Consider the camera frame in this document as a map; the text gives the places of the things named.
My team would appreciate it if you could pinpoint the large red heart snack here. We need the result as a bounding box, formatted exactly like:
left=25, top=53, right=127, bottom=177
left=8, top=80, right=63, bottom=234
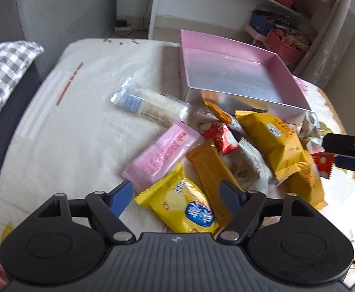
left=312, top=152, right=335, bottom=179

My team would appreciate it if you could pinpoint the white nut snack pack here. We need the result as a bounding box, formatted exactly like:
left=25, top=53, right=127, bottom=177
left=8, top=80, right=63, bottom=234
left=224, top=138, right=280, bottom=195

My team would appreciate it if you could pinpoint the golden orange snack bar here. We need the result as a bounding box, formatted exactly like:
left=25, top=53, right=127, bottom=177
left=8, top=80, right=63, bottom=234
left=186, top=139, right=242, bottom=227

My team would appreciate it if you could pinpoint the yellow chips snack pack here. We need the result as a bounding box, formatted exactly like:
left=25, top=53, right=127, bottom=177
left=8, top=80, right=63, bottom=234
left=134, top=163, right=218, bottom=234

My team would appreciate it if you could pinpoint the yellow waffle sandwich pack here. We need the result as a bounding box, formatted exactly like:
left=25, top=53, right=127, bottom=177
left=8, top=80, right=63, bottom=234
left=235, top=110, right=314, bottom=181

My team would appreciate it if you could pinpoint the small red heart snack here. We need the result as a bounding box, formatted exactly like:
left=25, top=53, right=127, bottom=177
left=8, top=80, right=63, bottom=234
left=199, top=121, right=239, bottom=155

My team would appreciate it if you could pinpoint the pink wafer snack pack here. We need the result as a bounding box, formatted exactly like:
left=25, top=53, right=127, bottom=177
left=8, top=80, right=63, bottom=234
left=122, top=121, right=200, bottom=193

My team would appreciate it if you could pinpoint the orange and white snack pack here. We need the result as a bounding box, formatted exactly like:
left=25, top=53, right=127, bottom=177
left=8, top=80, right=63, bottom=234
left=203, top=100, right=245, bottom=135

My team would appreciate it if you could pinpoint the clear rice cracker pack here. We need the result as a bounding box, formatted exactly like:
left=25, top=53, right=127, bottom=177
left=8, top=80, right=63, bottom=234
left=110, top=76, right=192, bottom=127

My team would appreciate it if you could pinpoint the beige curtain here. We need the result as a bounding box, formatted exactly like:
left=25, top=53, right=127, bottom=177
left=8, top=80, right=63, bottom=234
left=292, top=0, right=355, bottom=91

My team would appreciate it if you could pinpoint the pink plastic basket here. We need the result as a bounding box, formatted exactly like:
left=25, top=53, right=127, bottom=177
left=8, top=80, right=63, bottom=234
left=265, top=29, right=305, bottom=65

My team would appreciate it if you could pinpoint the pink and silver cardboard box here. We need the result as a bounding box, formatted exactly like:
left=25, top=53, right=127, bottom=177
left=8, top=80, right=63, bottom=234
left=179, top=30, right=310, bottom=125

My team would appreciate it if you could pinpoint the blue storage box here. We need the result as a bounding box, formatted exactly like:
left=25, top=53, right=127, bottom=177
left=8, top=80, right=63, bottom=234
left=249, top=13, right=277, bottom=36

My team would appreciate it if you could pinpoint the white bookshelf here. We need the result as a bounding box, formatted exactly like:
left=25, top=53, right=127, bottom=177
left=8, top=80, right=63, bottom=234
left=148, top=0, right=336, bottom=42

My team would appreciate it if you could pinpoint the grey checkered cushion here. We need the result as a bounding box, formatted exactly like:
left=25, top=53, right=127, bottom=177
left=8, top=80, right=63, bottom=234
left=0, top=40, right=45, bottom=112

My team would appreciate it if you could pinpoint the grey sofa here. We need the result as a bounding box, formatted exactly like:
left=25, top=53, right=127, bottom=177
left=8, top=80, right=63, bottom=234
left=0, top=0, right=119, bottom=80

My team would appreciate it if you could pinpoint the black power cable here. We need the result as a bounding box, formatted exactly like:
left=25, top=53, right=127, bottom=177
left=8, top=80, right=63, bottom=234
left=142, top=0, right=158, bottom=32

